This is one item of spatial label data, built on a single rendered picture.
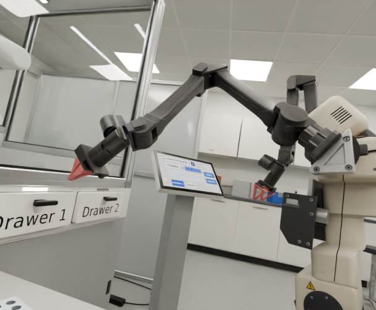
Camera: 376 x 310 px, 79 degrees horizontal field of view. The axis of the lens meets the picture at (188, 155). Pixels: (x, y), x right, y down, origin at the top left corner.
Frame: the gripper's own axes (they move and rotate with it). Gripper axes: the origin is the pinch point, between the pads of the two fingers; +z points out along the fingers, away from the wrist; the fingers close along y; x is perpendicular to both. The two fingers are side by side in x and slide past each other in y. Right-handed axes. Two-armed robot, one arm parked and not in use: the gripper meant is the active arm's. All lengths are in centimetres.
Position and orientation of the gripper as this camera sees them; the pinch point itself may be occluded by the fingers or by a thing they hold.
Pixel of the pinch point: (72, 178)
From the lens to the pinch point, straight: 74.6
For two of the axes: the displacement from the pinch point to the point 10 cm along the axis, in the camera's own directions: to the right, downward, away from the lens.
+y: -5.6, -7.8, 2.9
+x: -2.6, -1.7, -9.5
